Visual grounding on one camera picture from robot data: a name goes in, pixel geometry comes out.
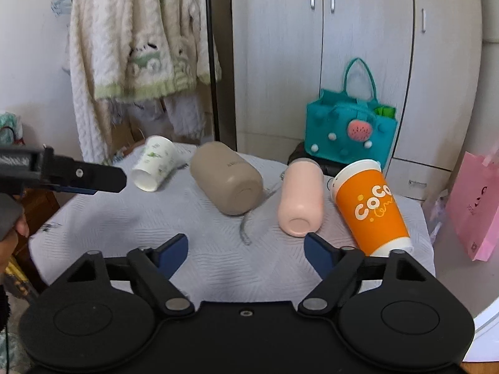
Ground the pink paper gift bag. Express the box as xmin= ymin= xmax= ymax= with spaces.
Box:
xmin=446 ymin=152 xmax=498 ymax=262

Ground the teal felt handbag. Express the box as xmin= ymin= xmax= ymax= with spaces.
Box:
xmin=304 ymin=57 xmax=398 ymax=167

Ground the cream fleece cardigan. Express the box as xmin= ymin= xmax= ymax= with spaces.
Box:
xmin=70 ymin=0 xmax=222 ymax=101

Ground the white paper cup green print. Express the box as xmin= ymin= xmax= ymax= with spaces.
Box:
xmin=130 ymin=135 xmax=179 ymax=193

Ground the black clothes rack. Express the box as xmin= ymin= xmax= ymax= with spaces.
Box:
xmin=206 ymin=0 xmax=221 ymax=141

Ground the person's left hand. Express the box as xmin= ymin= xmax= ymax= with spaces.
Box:
xmin=0 ymin=214 xmax=30 ymax=274

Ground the grey three-door wardrobe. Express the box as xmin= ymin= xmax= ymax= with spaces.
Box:
xmin=232 ymin=0 xmax=482 ymax=200

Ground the orange coco paper cup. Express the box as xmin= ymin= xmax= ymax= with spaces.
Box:
xmin=331 ymin=160 xmax=413 ymax=257

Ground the pink tumbler grey lid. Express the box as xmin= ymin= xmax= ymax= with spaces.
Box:
xmin=278 ymin=158 xmax=325 ymax=237

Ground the beige tumbler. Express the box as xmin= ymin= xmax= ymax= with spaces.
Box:
xmin=189 ymin=142 xmax=263 ymax=216

